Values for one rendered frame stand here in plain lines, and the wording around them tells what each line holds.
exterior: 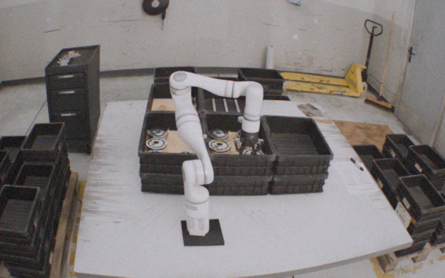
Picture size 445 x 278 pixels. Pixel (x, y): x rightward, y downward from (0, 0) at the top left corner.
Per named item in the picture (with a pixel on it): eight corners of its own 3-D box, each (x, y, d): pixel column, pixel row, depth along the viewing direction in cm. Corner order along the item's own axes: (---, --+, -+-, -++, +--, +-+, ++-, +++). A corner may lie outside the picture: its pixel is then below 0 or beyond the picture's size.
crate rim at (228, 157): (276, 161, 168) (276, 156, 167) (206, 160, 165) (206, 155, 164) (260, 118, 203) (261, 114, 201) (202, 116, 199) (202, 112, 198)
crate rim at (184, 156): (206, 160, 165) (206, 155, 164) (137, 158, 161) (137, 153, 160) (202, 116, 199) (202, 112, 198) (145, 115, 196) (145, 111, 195)
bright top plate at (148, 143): (165, 150, 178) (165, 149, 178) (144, 149, 177) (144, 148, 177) (167, 139, 187) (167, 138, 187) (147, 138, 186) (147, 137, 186)
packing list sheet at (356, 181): (380, 191, 185) (381, 190, 185) (350, 195, 181) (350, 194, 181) (360, 160, 213) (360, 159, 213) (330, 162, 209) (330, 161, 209)
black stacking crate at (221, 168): (272, 178, 173) (276, 157, 168) (205, 178, 170) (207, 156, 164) (258, 134, 207) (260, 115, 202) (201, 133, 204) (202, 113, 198)
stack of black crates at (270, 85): (271, 108, 395) (276, 69, 373) (280, 123, 370) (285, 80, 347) (233, 108, 389) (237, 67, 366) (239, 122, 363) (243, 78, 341)
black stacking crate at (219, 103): (258, 134, 208) (260, 115, 202) (201, 133, 204) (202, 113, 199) (247, 102, 242) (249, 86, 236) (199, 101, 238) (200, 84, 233)
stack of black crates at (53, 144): (64, 202, 236) (53, 150, 213) (33, 199, 231) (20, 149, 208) (72, 171, 270) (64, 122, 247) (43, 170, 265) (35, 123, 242)
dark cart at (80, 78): (93, 156, 317) (88, 63, 273) (54, 155, 310) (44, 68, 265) (101, 125, 368) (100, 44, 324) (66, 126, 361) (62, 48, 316)
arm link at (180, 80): (234, 73, 160) (233, 86, 167) (171, 68, 161) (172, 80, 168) (231, 89, 155) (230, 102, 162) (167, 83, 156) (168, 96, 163)
